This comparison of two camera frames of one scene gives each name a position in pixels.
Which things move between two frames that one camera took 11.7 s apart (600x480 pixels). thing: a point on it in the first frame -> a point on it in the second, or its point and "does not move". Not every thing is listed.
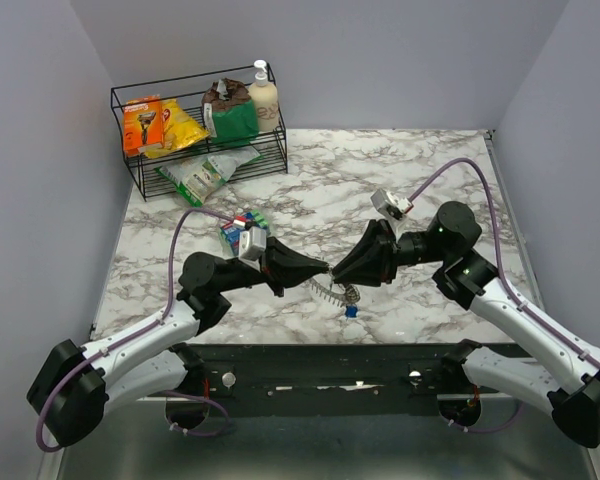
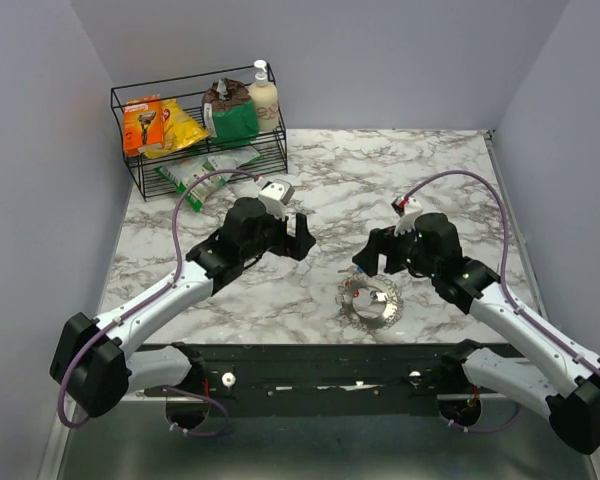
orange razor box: [142, 123] does not move
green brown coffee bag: [229, 114] does not move
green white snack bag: [198, 178] does not move
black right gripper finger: [370, 275] -> [395, 261]
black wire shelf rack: [201, 130] does not move
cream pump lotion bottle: [267, 99] does not move
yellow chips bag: [177, 128] does not move
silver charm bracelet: [350, 294] -> [369, 302]
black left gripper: [282, 267] -> [296, 247]
